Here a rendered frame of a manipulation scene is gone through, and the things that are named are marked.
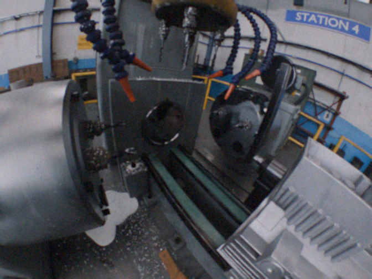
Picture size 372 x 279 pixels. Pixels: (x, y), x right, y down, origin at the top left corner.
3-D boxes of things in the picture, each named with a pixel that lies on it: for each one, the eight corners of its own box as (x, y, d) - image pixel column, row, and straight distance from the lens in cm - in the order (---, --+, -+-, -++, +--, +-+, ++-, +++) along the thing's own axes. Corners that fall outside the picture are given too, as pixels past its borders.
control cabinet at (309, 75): (259, 135, 363) (285, 61, 352) (265, 133, 408) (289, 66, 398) (283, 150, 352) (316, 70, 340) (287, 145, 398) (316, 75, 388)
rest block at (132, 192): (124, 186, 50) (119, 160, 41) (143, 180, 51) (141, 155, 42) (130, 199, 46) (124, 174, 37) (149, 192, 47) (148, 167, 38)
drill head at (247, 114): (187, 140, 53) (200, 76, 46) (240, 127, 84) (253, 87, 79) (235, 181, 42) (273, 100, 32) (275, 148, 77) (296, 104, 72)
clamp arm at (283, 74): (241, 159, 37) (278, 61, 32) (247, 156, 39) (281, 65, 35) (252, 167, 36) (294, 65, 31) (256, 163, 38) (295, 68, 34)
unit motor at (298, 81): (239, 126, 76) (262, 50, 74) (261, 121, 105) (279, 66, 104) (280, 150, 69) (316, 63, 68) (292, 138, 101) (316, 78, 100)
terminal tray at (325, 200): (263, 206, 17) (303, 156, 13) (286, 171, 26) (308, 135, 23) (334, 267, 21) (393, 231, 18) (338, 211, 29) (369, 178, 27)
